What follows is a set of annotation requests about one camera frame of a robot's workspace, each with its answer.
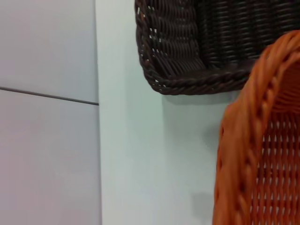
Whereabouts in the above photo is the dark brown woven plastic basket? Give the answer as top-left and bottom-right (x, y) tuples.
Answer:
(135, 0), (300, 96)

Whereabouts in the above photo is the orange woven plastic basket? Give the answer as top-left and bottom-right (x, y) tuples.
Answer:
(212, 30), (300, 225)

